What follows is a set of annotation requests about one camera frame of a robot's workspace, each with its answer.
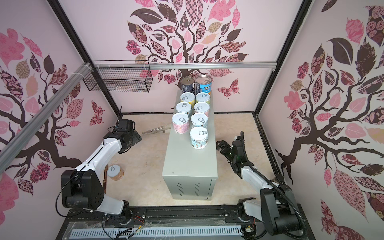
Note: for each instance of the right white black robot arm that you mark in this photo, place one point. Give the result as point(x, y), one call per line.
point(276, 208)

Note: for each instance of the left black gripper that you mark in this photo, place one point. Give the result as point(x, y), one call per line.
point(136, 138)

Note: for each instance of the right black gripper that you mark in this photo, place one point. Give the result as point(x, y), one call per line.
point(223, 143)

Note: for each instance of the blue chicken noodle soup can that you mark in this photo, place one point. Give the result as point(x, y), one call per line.
point(204, 84)

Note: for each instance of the aluminium rail left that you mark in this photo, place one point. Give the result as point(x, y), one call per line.
point(12, 149)

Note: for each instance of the grey metal cabinet counter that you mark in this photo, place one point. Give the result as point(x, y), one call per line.
point(189, 173)

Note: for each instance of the metal tongs cream tips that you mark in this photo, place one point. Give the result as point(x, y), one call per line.
point(158, 130)

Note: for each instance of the white slotted cable duct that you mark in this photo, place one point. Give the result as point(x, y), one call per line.
point(155, 232)

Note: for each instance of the brown spice bottle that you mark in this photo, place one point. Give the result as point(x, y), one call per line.
point(278, 179)

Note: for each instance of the black wire basket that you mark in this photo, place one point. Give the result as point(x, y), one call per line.
point(120, 76)

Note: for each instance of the brown wooden knife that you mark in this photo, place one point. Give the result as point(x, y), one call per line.
point(105, 178)

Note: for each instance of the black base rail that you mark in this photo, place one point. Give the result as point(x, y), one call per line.
point(169, 216)

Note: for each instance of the light teal short can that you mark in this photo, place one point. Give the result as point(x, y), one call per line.
point(199, 137)

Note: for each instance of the pink short can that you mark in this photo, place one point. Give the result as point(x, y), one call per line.
point(180, 123)
point(202, 107)

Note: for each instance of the aluminium rail back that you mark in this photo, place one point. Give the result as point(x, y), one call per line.
point(187, 66)

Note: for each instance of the small yellow can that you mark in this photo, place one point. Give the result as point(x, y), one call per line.
point(188, 98)

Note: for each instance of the aluminium rail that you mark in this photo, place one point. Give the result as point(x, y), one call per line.
point(12, 149)
point(187, 66)

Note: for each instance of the dark navy tall can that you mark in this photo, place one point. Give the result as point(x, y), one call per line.
point(187, 85)

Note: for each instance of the brown short can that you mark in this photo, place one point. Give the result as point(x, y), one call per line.
point(115, 172)

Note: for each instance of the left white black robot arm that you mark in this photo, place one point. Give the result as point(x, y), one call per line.
point(82, 187)

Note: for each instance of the green short can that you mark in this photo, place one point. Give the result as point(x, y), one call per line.
point(203, 97)

